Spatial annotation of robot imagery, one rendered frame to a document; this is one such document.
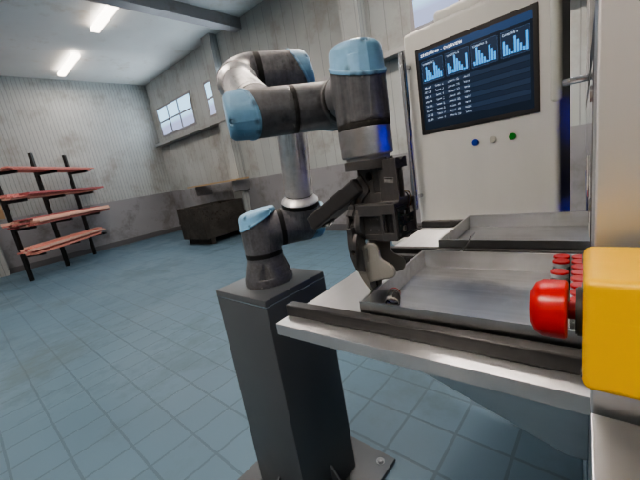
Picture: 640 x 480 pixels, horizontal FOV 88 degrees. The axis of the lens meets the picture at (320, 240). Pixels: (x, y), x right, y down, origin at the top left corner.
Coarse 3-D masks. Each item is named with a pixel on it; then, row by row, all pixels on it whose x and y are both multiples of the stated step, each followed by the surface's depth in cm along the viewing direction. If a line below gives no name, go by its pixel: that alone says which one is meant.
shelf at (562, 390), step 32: (352, 288) 64; (288, 320) 55; (352, 352) 46; (384, 352) 42; (416, 352) 40; (448, 352) 39; (480, 384) 36; (512, 384) 33; (544, 384) 32; (576, 384) 31
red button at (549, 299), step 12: (540, 288) 23; (552, 288) 22; (564, 288) 22; (540, 300) 22; (552, 300) 22; (564, 300) 21; (540, 312) 22; (552, 312) 22; (564, 312) 21; (540, 324) 22; (552, 324) 22; (564, 324) 21; (552, 336) 22; (564, 336) 22
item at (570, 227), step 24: (480, 216) 92; (504, 216) 88; (528, 216) 85; (552, 216) 82; (576, 216) 79; (456, 240) 72; (480, 240) 69; (504, 240) 66; (528, 240) 64; (552, 240) 61; (576, 240) 59
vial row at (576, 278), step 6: (576, 258) 48; (576, 264) 46; (582, 264) 46; (576, 270) 44; (582, 270) 44; (570, 276) 46; (576, 276) 42; (582, 276) 42; (570, 282) 42; (576, 282) 41; (570, 288) 41; (570, 294) 39; (570, 300) 37; (570, 324) 37
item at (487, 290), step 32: (416, 256) 65; (448, 256) 65; (480, 256) 62; (512, 256) 58; (544, 256) 56; (384, 288) 54; (416, 288) 59; (448, 288) 56; (480, 288) 54; (512, 288) 52; (416, 320) 44; (448, 320) 41; (480, 320) 39; (512, 320) 43
